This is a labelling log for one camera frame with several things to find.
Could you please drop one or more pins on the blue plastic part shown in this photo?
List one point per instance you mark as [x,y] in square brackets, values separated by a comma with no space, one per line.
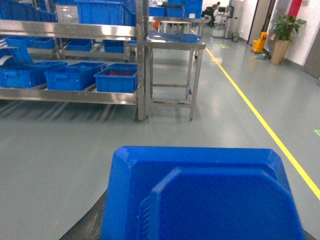
[199,193]

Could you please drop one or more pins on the blue bin with red parts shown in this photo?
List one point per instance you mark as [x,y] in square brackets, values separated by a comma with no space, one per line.
[117,78]

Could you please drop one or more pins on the steel roller shelf rack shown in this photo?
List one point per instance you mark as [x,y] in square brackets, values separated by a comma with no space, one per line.
[141,97]

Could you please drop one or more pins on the stainless steel side table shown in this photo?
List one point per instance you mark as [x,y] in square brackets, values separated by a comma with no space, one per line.
[178,42]

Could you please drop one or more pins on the empty blue bin middle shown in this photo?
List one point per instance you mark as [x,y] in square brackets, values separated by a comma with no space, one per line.
[75,77]

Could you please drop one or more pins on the seated person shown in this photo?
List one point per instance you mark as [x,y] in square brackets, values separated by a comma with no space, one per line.
[210,10]

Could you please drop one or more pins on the yellow mop bucket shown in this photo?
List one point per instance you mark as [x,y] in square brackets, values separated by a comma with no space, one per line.
[258,45]

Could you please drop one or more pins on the blue bin left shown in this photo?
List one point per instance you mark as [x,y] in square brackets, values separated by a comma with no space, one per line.
[27,75]

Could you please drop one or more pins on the potted plant tan pot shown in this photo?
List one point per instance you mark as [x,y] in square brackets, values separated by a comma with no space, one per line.
[284,29]

